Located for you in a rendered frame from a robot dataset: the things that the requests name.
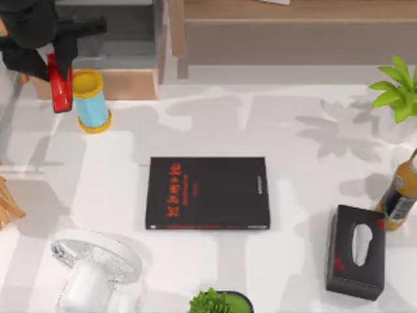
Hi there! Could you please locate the yellow and light blue cup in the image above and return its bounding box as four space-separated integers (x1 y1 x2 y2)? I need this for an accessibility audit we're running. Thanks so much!
72 69 113 134

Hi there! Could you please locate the black tissue box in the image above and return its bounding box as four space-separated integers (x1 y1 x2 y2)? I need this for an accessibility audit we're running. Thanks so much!
325 204 387 302

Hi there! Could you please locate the white table fan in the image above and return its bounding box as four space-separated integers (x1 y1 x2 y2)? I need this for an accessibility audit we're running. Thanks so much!
50 229 145 313

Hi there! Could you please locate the orange juice bottle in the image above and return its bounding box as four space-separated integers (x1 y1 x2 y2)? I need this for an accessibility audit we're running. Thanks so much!
375 148 417 231

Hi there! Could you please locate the green plant in black pot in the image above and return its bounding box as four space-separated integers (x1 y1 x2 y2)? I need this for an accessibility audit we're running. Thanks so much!
188 287 255 313

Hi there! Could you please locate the black book with red print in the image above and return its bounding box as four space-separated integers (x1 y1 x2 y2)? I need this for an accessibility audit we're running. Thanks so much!
145 156 272 231

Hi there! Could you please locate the wooden cupboard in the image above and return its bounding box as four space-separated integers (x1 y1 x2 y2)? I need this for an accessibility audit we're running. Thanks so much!
168 0 417 80

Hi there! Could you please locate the wooden rack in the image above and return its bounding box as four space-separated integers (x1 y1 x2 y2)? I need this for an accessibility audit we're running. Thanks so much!
0 175 27 228

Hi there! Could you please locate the green leafy plant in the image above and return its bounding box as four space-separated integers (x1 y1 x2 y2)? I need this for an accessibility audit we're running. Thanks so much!
368 55 417 125

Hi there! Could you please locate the pale wooden drawer front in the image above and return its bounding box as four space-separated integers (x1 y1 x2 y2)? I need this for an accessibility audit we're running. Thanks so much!
33 68 160 101

